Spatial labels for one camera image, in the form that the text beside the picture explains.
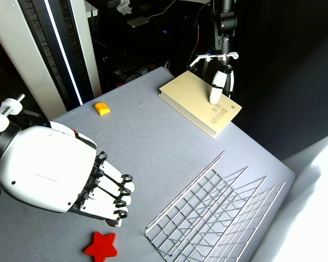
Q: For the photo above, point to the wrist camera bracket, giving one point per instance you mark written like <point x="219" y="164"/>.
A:
<point x="207" y="56"/>

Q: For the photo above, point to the crumpled white paper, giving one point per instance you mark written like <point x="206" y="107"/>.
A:
<point x="124" y="7"/>

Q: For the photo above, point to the beige hardcover book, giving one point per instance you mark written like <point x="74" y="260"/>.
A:
<point x="191" y="95"/>

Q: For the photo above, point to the grey flat box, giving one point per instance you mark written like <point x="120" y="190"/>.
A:
<point x="138" y="21"/>

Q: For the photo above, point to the orange toy brick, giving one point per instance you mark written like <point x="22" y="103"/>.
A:
<point x="103" y="109"/>

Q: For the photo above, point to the grey tablecloth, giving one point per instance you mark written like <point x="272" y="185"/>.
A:
<point x="153" y="152"/>

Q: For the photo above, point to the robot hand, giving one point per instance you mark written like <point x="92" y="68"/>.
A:
<point x="217" y="87"/>
<point x="43" y="169"/>

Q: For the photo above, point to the red star block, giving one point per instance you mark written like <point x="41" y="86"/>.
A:
<point x="101" y="245"/>

